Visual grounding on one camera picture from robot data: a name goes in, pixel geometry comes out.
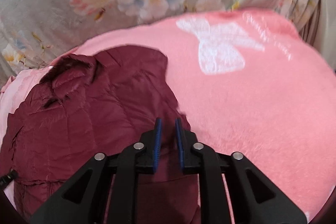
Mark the maroon quilted down jacket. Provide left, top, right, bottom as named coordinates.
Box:
left=1, top=46, right=198, bottom=223

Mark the pink fleece blanket with bows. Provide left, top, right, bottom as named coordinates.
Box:
left=1, top=10, right=335, bottom=220

